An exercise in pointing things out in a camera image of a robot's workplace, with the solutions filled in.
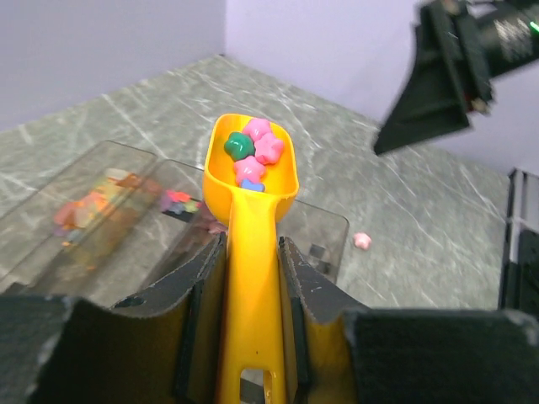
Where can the blue star candy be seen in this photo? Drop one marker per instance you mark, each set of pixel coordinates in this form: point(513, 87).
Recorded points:
point(246, 183)

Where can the green star candy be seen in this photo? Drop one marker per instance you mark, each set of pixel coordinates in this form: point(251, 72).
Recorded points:
point(239, 146)

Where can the pink star candy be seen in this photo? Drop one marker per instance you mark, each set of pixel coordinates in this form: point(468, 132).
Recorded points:
point(362, 240)
point(268, 149)
point(256, 128)
point(249, 169)

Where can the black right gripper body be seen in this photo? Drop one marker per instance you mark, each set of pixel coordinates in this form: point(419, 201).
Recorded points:
point(466, 53)

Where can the pink star candy on table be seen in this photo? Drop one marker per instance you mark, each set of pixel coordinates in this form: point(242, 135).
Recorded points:
point(362, 240)

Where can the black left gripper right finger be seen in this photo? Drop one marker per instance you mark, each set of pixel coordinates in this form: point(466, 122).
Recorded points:
point(345, 352)

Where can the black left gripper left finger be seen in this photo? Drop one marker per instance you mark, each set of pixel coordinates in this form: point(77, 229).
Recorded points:
point(159, 345)

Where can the clear candy drawer box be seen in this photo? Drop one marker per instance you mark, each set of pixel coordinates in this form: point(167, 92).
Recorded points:
point(118, 220)

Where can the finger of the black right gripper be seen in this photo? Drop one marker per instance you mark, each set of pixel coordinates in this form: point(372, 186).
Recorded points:
point(425, 105)

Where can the yellow plastic scoop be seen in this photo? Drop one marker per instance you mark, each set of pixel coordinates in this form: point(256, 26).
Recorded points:
point(252, 330)

